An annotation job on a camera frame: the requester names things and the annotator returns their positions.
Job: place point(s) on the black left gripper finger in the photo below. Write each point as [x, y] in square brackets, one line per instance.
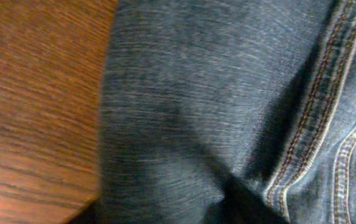
[241, 206]

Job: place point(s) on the dark blue jeans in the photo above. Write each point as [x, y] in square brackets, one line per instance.
[194, 92]

